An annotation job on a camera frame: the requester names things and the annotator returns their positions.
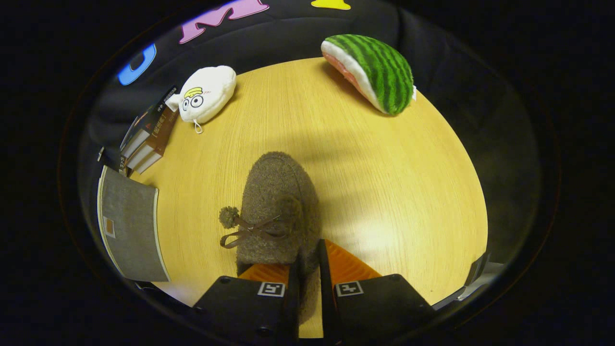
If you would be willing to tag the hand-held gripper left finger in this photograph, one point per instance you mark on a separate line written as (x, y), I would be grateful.
(290, 312)

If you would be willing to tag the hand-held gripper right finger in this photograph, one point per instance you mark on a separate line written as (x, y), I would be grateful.
(327, 307)

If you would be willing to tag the brown fuzzy shoe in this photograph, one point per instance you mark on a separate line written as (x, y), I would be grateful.
(274, 187)

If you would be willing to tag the grey fabric storage box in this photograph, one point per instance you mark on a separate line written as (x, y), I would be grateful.
(129, 226)

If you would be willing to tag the brown book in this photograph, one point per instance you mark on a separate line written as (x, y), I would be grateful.
(161, 134)
(149, 161)

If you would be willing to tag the white plush toy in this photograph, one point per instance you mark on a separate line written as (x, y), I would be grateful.
(211, 91)

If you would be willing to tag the dark blue book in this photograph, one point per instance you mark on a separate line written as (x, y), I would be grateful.
(153, 113)

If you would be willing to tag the watermelon slice plush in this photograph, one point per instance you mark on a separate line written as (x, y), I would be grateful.
(384, 72)

